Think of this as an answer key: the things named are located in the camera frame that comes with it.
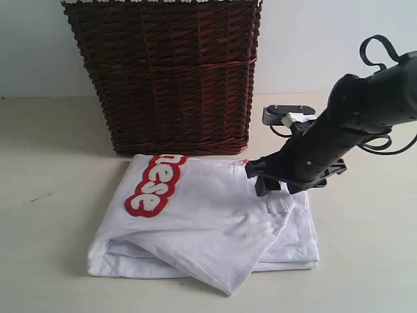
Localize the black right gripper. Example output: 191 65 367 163
245 105 347 196

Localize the white t-shirt red print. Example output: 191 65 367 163
87 154 319 295

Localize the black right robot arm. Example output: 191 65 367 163
246 52 416 196

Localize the dark red wicker basket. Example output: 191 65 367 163
61 1 262 156

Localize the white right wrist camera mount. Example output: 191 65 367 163
281 112 317 129

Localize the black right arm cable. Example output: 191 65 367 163
360 34 401 71

